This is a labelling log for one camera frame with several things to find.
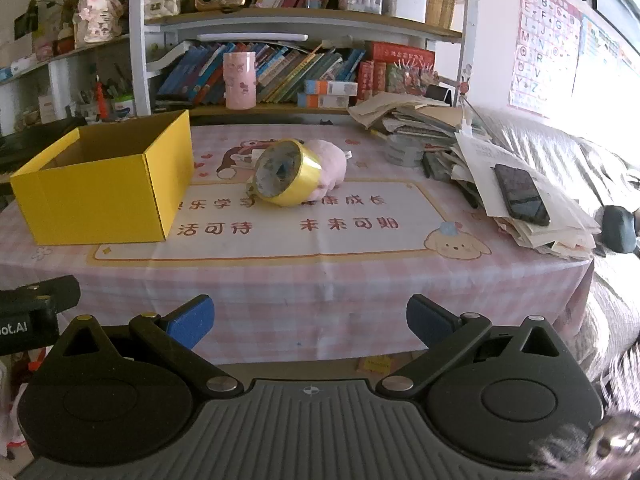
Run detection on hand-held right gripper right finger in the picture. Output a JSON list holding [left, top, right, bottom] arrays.
[[375, 293, 572, 402]]

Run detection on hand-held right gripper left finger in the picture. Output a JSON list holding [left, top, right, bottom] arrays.
[[50, 294, 245, 402]]

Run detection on yellow cardboard box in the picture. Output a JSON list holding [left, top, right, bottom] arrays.
[[10, 109, 195, 247]]

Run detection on yellow tape roll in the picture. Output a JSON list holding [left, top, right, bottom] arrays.
[[248, 139, 326, 208]]

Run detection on pink plush toy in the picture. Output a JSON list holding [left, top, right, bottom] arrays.
[[300, 139, 349, 199]]

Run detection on pile of loose documents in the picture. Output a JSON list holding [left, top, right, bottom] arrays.
[[424, 130, 602, 262]]

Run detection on black smartphone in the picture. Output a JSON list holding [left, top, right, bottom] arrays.
[[493, 163, 552, 226]]

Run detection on grey tape rolls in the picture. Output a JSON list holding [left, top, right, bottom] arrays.
[[384, 132, 432, 169]]

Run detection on black piano keyboard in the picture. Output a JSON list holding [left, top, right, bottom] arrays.
[[0, 117, 89, 172]]

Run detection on grey fluffy sleeve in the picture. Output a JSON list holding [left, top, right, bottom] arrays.
[[529, 407, 640, 480]]

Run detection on grey striped sofa cover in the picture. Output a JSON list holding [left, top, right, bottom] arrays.
[[470, 107, 640, 391]]

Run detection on dark blue pouch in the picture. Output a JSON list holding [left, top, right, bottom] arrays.
[[599, 205, 640, 254]]

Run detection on black stand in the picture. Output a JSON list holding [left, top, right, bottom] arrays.
[[425, 84, 459, 107]]

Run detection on orange blue white box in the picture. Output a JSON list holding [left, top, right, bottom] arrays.
[[298, 93, 352, 110], [305, 80, 359, 96]]

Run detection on colourful candy bag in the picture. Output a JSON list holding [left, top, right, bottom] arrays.
[[395, 62, 441, 95]]

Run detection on pink printed cup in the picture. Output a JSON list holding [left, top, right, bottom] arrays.
[[222, 51, 259, 110]]

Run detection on red green book set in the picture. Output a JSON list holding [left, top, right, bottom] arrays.
[[357, 60, 401, 97]]

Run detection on white side shelf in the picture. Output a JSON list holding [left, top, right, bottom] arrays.
[[0, 34, 137, 127]]

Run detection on red thick book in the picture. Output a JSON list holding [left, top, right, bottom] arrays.
[[367, 41, 436, 65]]

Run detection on white light bar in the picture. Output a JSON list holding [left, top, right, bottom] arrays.
[[196, 33, 310, 43]]

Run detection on pink doll figurine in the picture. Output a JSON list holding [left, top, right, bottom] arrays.
[[74, 0, 124, 44]]

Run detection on white pen box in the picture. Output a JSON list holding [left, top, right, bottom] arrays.
[[382, 0, 430, 24]]

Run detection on alphabet wall poster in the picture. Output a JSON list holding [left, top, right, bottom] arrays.
[[509, 0, 584, 119]]

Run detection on colourful wall chart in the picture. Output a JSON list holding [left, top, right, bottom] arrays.
[[575, 10, 640, 128]]

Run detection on white frame wooden bookshelf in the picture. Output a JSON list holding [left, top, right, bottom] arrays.
[[127, 0, 475, 117]]

